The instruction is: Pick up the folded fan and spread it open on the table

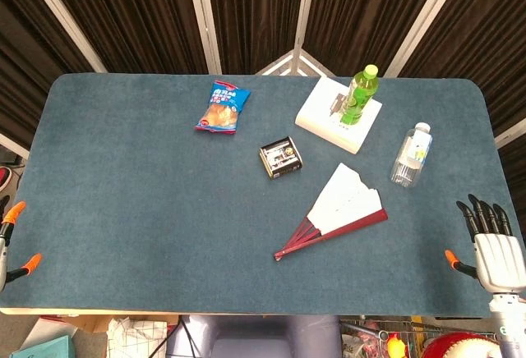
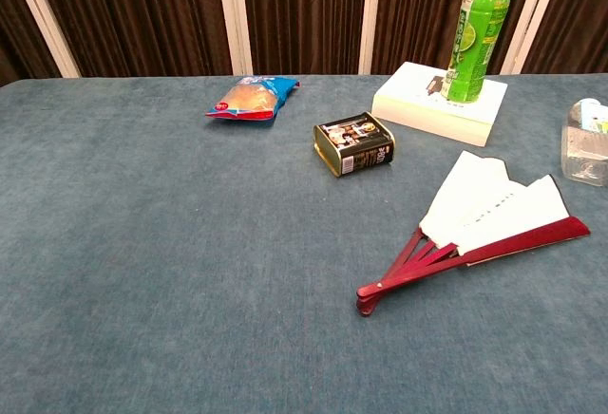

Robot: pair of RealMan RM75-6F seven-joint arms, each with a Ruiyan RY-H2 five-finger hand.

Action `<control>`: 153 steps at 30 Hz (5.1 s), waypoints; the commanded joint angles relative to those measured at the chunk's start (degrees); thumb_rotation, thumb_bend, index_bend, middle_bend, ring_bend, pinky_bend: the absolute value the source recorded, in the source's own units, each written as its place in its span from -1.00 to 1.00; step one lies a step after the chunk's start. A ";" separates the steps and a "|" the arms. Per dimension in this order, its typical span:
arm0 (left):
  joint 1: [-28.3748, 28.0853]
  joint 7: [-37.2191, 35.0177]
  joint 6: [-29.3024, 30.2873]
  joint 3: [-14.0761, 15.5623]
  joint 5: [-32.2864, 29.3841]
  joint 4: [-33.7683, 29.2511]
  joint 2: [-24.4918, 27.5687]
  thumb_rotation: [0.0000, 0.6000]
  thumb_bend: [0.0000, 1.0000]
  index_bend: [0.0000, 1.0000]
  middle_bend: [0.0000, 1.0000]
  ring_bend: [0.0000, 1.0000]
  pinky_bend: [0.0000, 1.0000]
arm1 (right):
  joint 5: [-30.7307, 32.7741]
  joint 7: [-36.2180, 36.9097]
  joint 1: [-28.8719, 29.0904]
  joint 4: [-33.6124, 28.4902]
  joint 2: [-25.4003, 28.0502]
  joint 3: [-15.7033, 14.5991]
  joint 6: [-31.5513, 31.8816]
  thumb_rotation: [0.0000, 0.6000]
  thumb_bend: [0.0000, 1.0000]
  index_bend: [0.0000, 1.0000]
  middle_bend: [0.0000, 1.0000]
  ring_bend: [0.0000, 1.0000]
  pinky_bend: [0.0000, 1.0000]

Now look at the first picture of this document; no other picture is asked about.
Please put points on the clear water bottle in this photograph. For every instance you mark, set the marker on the clear water bottle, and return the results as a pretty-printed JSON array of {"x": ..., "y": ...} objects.
[{"x": 411, "y": 157}]

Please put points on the blue snack bag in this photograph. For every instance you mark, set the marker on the blue snack bag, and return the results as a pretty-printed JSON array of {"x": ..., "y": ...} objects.
[{"x": 222, "y": 107}]

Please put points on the brown curtain partition screen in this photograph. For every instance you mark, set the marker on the brown curtain partition screen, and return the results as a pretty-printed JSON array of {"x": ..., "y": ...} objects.
[{"x": 255, "y": 13}]

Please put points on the red and white paper fan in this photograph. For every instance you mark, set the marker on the red and white paper fan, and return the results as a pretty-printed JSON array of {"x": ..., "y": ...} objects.
[{"x": 349, "y": 194}]

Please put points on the yellow toy duck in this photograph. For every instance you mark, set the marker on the yellow toy duck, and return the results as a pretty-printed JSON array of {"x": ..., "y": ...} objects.
[{"x": 396, "y": 345}]

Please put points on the red and white ball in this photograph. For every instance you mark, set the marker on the red and white ball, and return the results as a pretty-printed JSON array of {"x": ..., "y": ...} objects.
[{"x": 460, "y": 347}]

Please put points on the white checked cloth bag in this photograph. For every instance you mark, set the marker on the white checked cloth bag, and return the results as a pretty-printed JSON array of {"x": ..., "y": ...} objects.
[{"x": 135, "y": 339}]

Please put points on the blue felt table cover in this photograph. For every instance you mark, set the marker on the blue felt table cover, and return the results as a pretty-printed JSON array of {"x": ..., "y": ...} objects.
[{"x": 144, "y": 210}]

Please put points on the purple grey robot base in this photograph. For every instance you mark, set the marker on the purple grey robot base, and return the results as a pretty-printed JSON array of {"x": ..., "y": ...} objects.
[{"x": 255, "y": 337}]

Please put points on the green drink bottle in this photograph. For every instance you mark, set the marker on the green drink bottle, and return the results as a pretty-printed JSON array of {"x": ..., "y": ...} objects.
[{"x": 357, "y": 97}]

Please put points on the teal cardboard box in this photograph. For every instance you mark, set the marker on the teal cardboard box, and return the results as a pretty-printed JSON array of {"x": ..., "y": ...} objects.
[{"x": 45, "y": 347}]

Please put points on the black and gold tin box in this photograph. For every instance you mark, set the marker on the black and gold tin box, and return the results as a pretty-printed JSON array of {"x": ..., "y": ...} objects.
[{"x": 281, "y": 157}]

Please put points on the white paper with red print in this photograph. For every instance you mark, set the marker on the white paper with red print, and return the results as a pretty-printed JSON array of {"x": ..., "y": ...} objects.
[{"x": 45, "y": 327}]

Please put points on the right robot hand orange thumb tip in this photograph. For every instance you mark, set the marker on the right robot hand orange thumb tip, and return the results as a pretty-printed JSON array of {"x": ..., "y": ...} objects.
[{"x": 499, "y": 257}]

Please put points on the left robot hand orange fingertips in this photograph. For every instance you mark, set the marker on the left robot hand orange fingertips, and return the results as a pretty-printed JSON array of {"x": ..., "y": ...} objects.
[{"x": 18, "y": 209}]

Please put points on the white flat box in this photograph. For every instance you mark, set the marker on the white flat box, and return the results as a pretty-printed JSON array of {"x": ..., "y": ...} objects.
[{"x": 318, "y": 109}]

